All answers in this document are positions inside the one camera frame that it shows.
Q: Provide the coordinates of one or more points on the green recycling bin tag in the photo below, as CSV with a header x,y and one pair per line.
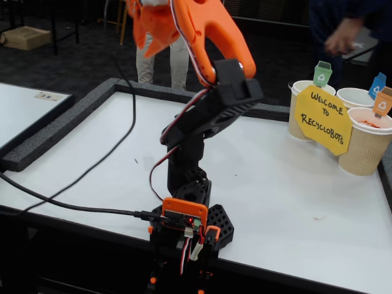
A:
x,y
322,76

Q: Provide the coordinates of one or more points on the thin black stand rod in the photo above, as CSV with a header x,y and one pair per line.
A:
x,y
361,53

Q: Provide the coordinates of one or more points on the person in dark blue clothes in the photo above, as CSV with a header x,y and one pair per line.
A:
x,y
321,18

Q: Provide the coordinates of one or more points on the dark grey foam strip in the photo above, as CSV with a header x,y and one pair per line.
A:
x,y
269,111
386,174
144,87
36,145

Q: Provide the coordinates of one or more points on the paper cup with green tag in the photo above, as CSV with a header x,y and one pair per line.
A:
x,y
298,122

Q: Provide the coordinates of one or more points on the black honeycomb robot base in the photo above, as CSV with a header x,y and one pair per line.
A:
x,y
220,223

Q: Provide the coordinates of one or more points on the white panel with dark frame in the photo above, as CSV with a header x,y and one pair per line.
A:
x,y
369,36

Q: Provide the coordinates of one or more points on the brown cardboard box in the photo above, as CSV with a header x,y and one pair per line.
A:
x,y
27,38

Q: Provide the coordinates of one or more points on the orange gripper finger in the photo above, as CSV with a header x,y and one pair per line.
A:
x,y
139,30
156,49

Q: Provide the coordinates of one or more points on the small paper label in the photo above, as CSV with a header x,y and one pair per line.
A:
x,y
47,96

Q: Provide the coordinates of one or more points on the paper cup with orange tag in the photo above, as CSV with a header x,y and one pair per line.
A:
x,y
364,153

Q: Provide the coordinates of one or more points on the blue recycling bin tag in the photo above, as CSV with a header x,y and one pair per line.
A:
x,y
376,87

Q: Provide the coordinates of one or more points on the paper cup with blue tag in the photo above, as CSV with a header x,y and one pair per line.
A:
x,y
352,96

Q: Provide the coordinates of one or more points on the black framed whiteboard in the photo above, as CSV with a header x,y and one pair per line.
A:
x,y
18,116

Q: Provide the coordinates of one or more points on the yellow welcome sign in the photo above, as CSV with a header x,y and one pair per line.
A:
x,y
324,128

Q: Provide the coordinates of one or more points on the orange framed controller board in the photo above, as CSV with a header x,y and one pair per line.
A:
x,y
183,206

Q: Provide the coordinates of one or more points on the black metal table frame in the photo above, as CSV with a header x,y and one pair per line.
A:
x,y
54,36

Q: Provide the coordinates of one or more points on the orange recycling bin tag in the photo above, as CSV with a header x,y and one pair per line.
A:
x,y
383,102

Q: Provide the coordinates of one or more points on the person in beige trousers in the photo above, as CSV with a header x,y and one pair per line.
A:
x,y
179,67

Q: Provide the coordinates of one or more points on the black orange table clamp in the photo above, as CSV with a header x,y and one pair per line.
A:
x,y
211,235
154,245

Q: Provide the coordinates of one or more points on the white masking tape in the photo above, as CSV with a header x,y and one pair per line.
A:
x,y
154,2

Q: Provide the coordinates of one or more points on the bystander hand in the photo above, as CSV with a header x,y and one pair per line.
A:
x,y
343,39

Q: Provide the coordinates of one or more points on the orange and black robot arm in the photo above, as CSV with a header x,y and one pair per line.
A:
x,y
220,98

